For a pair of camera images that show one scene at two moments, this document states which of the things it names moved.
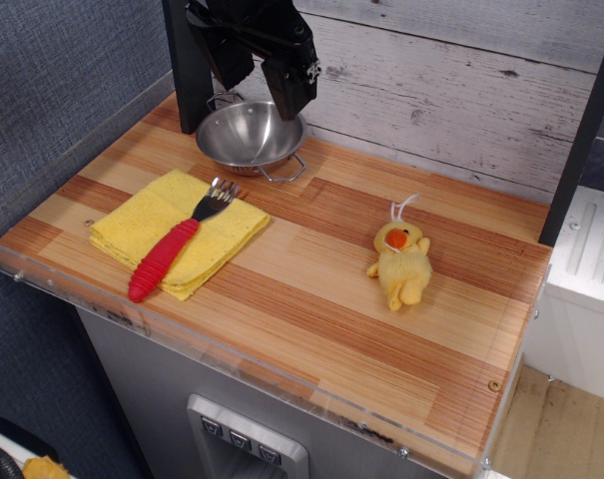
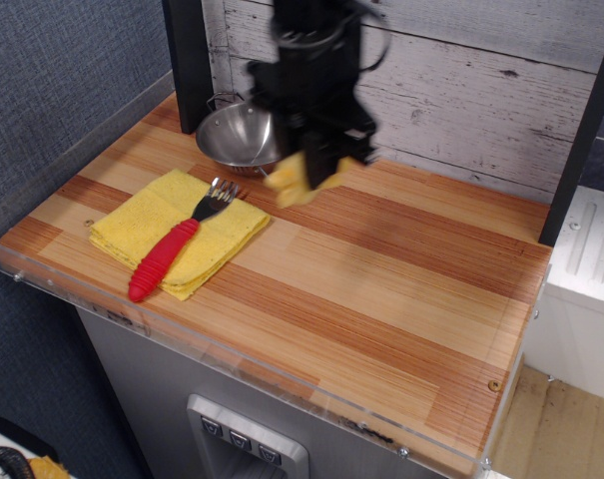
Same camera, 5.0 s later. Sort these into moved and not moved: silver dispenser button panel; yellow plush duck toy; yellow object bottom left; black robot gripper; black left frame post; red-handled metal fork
Moved: yellow plush duck toy; black robot gripper
Not moved: red-handled metal fork; black left frame post; yellow object bottom left; silver dispenser button panel
